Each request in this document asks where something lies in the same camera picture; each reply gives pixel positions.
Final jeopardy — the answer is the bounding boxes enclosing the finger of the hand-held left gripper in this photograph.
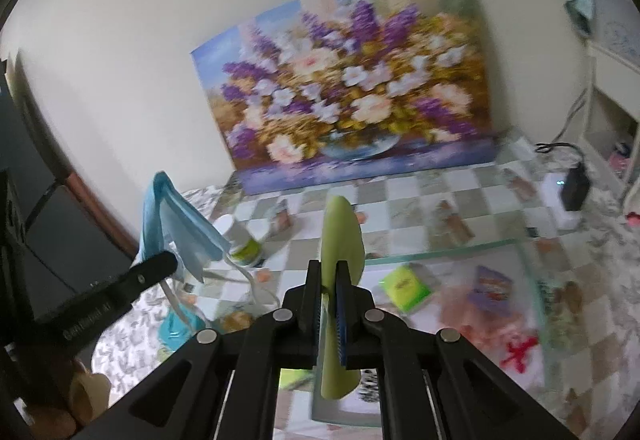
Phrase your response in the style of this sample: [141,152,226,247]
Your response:
[127,251,179,296]

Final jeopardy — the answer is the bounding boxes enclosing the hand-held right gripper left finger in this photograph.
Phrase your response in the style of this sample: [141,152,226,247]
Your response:
[107,260,323,440]

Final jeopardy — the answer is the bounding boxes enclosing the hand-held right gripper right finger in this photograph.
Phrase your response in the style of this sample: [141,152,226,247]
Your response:
[334,261,576,440]

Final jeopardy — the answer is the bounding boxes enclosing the blue face mask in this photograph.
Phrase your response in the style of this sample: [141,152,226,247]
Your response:
[137,171,281,321]

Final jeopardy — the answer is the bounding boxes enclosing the green cloth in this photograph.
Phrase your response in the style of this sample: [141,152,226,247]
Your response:
[314,195,366,401]

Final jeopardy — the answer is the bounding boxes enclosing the person's left hand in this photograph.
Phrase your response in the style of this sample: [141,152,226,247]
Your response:
[27,360,112,440]

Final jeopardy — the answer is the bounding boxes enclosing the large green tissue packet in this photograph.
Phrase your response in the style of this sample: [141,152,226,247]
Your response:
[277,367,318,393]

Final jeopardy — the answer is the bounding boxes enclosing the small green tissue packet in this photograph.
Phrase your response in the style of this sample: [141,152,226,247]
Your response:
[378,265,433,313]

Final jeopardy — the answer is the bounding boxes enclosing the black white patterned cloth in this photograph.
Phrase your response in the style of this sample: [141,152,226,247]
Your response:
[357,367,383,403]

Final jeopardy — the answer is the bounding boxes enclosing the white pill bottle green label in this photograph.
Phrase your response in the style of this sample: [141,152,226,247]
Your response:
[212,214,265,268]

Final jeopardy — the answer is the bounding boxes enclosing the dark cabinet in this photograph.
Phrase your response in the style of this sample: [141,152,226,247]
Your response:
[0,55,136,321]

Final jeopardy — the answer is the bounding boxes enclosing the purple packet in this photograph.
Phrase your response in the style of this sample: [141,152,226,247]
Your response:
[467,265,513,316]

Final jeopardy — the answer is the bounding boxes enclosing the red plastic toy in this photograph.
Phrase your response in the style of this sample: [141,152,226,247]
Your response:
[502,337,541,373]

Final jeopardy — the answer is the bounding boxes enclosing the floral canvas painting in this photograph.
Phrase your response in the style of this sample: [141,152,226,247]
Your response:
[190,0,497,196]

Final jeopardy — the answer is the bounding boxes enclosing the white charger box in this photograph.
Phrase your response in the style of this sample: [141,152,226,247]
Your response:
[542,170,583,231]

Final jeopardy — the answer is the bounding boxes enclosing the black power adapter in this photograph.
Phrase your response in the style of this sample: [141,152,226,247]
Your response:
[560,163,591,212]

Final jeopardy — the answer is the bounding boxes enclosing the white shelf rack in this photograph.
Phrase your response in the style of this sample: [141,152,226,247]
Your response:
[582,0,640,216]

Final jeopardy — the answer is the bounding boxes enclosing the teal cloth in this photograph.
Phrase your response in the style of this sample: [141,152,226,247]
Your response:
[565,0,598,34]

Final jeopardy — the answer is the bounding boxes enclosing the black cable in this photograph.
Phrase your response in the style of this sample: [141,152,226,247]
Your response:
[535,143,586,166]

